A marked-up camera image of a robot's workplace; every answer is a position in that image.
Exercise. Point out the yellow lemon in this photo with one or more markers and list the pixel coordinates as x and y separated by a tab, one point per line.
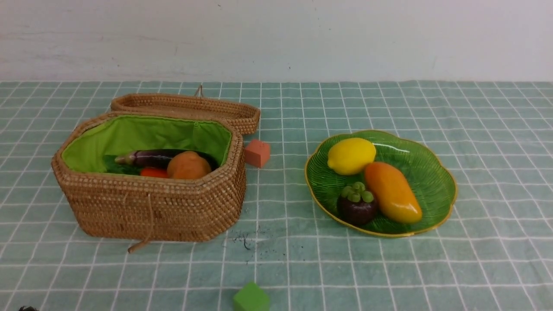
350	156

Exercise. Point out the woven wicker basket lid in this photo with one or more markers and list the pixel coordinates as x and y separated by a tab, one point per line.
244	118

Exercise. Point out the orange yellow mango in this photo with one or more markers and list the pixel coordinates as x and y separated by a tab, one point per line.
394	195

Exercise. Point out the brown potato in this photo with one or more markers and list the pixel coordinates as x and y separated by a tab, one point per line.
188	165

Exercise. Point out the green foam cube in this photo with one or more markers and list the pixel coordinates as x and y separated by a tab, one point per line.
251	298

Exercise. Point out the woven wicker basket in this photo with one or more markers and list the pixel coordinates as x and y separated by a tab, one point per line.
111	205

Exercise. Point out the purple eggplant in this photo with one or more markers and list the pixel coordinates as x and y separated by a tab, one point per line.
154	158

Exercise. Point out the dark purple mangosteen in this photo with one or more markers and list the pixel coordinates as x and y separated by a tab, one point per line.
357	205

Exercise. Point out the orange carrot with leaves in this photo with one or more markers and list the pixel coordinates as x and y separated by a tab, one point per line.
114	168

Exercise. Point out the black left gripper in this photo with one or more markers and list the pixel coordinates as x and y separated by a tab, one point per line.
27	308

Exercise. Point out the green leaf-shaped glass plate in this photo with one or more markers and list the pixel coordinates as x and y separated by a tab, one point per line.
432	184

